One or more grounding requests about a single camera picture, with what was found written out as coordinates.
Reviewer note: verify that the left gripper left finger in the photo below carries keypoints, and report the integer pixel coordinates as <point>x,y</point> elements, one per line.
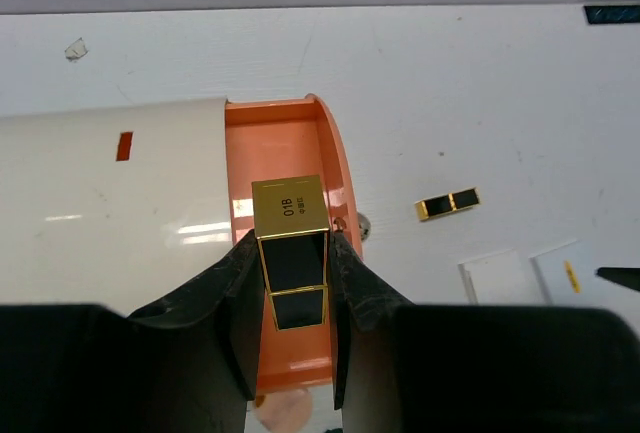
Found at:
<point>186,362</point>

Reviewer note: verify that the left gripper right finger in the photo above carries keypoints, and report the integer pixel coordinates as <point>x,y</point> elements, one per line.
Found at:
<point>406,367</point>

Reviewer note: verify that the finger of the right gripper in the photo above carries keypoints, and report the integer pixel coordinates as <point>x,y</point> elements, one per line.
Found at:
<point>626,277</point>

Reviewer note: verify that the black gold lipstick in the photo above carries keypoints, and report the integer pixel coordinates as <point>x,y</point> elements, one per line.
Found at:
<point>292,230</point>
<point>443,205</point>

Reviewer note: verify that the orange top drawer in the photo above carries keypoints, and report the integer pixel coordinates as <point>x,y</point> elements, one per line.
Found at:
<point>282,139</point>

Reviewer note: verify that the white square compact with gold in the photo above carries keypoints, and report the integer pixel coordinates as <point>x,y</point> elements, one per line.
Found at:
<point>567,276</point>

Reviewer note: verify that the white square compact left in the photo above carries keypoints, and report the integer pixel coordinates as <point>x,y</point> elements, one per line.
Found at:
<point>499,279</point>

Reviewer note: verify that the cream round drawer organizer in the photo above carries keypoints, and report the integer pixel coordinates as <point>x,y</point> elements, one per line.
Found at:
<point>115,206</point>

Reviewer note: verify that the blue label sticker right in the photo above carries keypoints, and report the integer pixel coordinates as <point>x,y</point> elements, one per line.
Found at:
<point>612,14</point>

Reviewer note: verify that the pink puff with strap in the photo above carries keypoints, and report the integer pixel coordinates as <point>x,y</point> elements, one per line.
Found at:
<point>284,411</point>

